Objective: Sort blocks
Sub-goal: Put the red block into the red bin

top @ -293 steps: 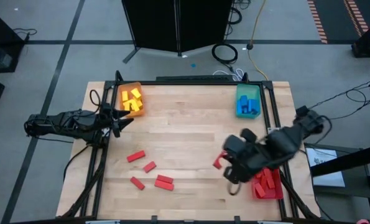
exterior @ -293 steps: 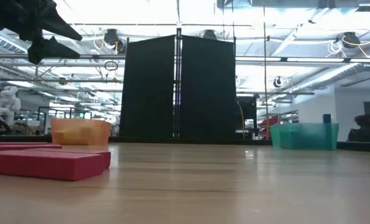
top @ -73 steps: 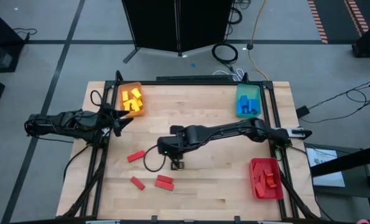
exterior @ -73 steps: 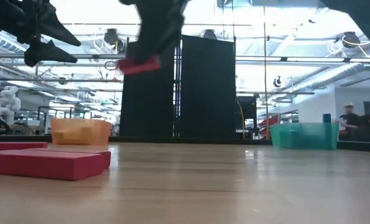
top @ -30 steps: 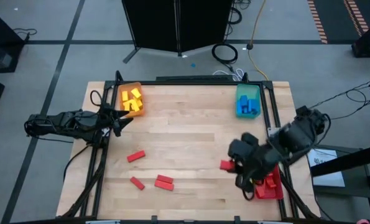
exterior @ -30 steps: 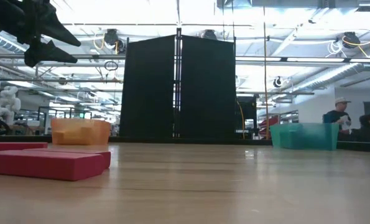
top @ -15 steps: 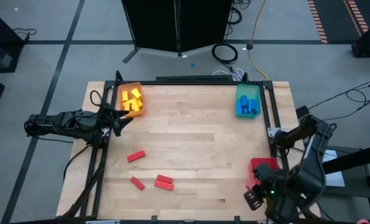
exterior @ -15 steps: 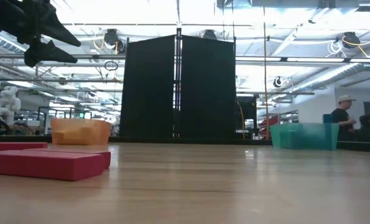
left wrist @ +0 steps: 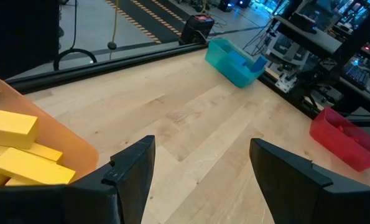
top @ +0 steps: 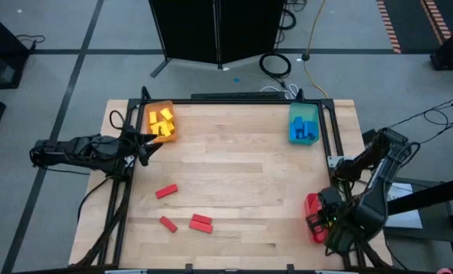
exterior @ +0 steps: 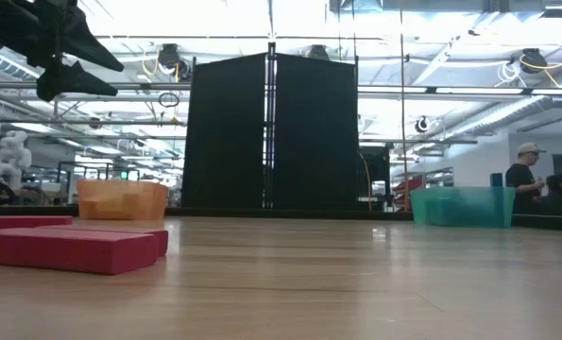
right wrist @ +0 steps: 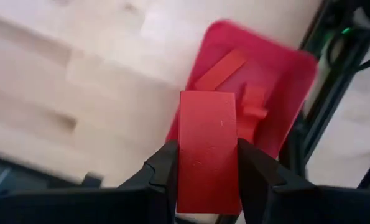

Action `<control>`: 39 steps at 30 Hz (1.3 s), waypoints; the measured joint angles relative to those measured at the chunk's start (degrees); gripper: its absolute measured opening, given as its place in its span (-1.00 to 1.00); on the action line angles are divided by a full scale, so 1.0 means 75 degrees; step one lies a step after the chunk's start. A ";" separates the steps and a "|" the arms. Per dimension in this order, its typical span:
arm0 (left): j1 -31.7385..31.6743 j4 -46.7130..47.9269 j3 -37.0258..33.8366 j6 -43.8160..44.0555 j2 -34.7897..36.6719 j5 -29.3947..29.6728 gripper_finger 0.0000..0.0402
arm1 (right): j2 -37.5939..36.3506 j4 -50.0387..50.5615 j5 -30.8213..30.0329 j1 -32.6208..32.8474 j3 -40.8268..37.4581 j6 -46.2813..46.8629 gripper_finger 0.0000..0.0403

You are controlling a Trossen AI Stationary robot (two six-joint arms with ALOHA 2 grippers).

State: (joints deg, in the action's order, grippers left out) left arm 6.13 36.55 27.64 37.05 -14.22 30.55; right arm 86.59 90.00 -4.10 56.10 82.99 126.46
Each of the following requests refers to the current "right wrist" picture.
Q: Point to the red wooden block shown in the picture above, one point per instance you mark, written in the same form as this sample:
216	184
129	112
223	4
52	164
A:
253	105
208	149
220	70

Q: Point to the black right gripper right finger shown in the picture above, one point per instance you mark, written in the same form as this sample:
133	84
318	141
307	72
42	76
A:
271	199

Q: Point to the red plastic bin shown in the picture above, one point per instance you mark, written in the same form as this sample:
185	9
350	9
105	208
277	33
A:
284	81

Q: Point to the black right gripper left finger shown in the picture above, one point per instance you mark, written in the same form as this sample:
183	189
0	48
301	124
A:
147	199

